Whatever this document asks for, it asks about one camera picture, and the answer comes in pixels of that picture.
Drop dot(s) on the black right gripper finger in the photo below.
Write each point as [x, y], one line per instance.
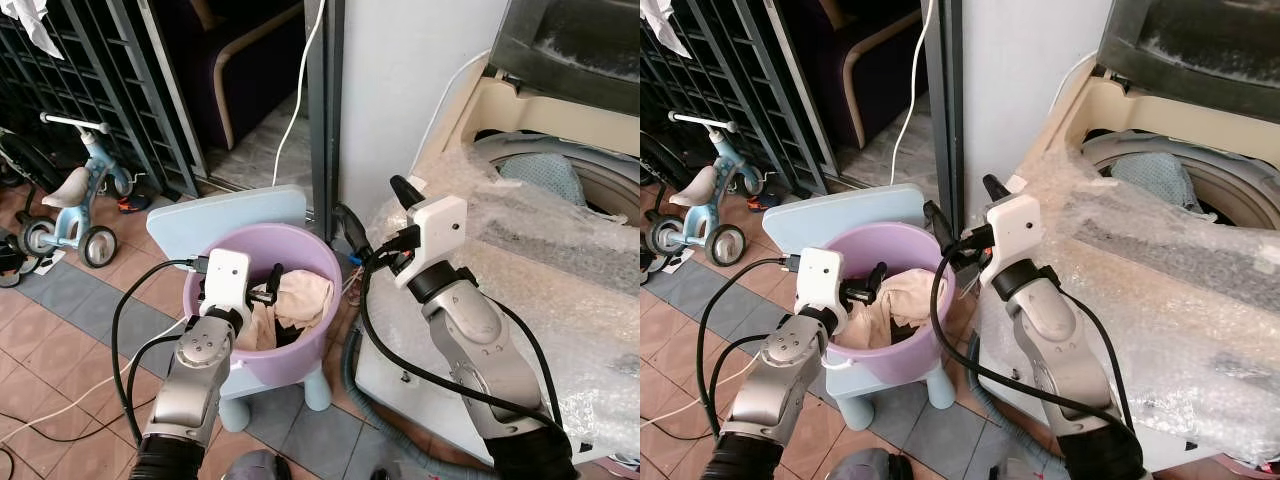
[995, 190]
[405, 192]
[940, 225]
[353, 225]

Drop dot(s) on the grey rounded robot foot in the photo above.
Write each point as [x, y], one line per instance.
[257, 467]
[868, 466]

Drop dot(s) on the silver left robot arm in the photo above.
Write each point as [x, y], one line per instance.
[192, 375]
[780, 375]

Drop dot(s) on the light blue children's tricycle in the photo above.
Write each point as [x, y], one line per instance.
[710, 195]
[85, 195]

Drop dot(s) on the dark door frame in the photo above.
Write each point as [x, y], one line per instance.
[325, 110]
[945, 100]

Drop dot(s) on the white hanging cloth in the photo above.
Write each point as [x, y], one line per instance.
[662, 22]
[30, 25]

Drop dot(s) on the black metal grid gate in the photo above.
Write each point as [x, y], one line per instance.
[90, 80]
[740, 80]

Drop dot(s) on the top-loading washing machine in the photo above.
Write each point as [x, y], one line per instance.
[1150, 110]
[540, 115]

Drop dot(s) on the orange shoe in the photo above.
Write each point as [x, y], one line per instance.
[130, 204]
[764, 200]

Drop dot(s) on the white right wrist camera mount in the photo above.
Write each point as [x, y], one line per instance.
[438, 230]
[1015, 228]

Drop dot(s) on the beige garment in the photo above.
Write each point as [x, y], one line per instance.
[910, 295]
[305, 295]

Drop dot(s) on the dark washing machine lid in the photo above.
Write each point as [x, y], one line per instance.
[1190, 40]
[570, 40]

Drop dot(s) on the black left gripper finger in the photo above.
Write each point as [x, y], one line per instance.
[879, 277]
[275, 283]

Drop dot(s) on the blue-grey garment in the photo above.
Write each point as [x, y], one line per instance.
[1155, 178]
[545, 175]

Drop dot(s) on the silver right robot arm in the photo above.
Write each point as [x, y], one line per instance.
[478, 345]
[1050, 340]

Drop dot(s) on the dark armchair with beige trim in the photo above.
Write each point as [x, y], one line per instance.
[240, 60]
[880, 60]

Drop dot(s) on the purple plastic bucket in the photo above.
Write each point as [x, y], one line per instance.
[300, 350]
[905, 350]

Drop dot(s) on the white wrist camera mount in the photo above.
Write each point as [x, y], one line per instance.
[820, 280]
[438, 230]
[226, 280]
[1015, 228]

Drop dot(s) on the light blue plastic stool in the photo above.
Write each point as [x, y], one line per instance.
[840, 210]
[225, 215]

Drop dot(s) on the clear bubble wrap sheet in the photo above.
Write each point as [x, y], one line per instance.
[1170, 290]
[560, 270]

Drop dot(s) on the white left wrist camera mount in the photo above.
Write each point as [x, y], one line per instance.
[226, 280]
[820, 280]

